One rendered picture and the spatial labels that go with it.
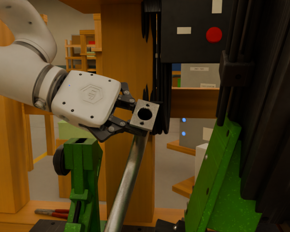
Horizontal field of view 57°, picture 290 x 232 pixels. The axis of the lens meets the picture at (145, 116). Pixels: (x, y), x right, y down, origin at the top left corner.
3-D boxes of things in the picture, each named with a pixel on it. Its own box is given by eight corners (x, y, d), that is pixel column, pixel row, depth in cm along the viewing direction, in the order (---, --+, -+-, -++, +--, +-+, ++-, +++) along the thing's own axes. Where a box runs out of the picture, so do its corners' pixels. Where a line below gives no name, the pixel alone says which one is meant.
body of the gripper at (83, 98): (38, 100, 43) (104, 123, 43) (66, 57, 49) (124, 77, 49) (45, 122, 50) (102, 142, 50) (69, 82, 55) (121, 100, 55)
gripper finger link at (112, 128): (107, 128, 45) (144, 141, 45) (113, 113, 47) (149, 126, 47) (106, 136, 48) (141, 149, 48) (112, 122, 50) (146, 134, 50)
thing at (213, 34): (238, 63, 58) (243, -11, 55) (160, 63, 60) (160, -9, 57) (227, 63, 70) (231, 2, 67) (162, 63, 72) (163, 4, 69)
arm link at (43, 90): (27, 92, 43) (44, 98, 43) (53, 55, 48) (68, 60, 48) (36, 118, 50) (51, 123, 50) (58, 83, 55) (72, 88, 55)
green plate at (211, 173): (241, 276, 39) (296, 143, 34) (185, 259, 39) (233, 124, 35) (227, 228, 50) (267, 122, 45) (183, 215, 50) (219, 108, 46)
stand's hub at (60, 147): (62, 181, 62) (60, 150, 61) (49, 180, 62) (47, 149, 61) (74, 168, 69) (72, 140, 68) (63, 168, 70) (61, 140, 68)
